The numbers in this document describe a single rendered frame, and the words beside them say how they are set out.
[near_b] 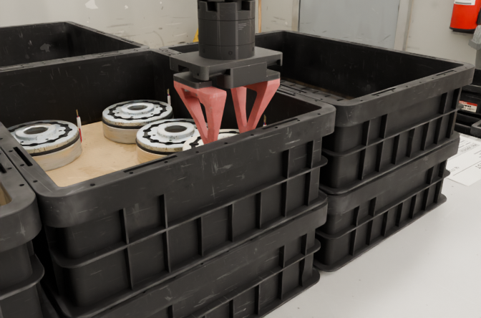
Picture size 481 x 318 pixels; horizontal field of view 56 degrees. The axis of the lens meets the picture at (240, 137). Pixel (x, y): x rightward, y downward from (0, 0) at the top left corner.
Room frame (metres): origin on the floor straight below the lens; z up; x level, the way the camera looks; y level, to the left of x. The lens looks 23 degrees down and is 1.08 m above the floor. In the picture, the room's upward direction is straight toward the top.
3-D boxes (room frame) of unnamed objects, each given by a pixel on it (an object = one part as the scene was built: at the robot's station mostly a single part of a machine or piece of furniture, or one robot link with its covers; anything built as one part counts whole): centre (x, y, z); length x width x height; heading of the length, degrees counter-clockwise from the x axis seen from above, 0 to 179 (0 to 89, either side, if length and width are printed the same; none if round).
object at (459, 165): (0.88, -0.38, 0.70); 0.33 x 0.23 x 0.01; 41
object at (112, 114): (0.63, 0.15, 0.86); 0.10 x 0.10 x 0.01
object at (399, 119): (0.69, -0.10, 0.87); 0.40 x 0.30 x 0.11; 39
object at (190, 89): (0.45, 0.02, 0.93); 0.07 x 0.07 x 0.09; 39
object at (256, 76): (0.46, 0.01, 0.93); 0.07 x 0.07 x 0.09; 39
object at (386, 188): (0.69, -0.10, 0.76); 0.40 x 0.30 x 0.12; 39
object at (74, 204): (0.50, 0.14, 0.92); 0.40 x 0.30 x 0.02; 39
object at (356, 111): (0.69, -0.10, 0.92); 0.40 x 0.30 x 0.02; 39
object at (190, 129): (0.54, 0.08, 0.86); 0.05 x 0.05 x 0.01
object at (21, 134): (0.54, 0.26, 0.86); 0.05 x 0.05 x 0.01
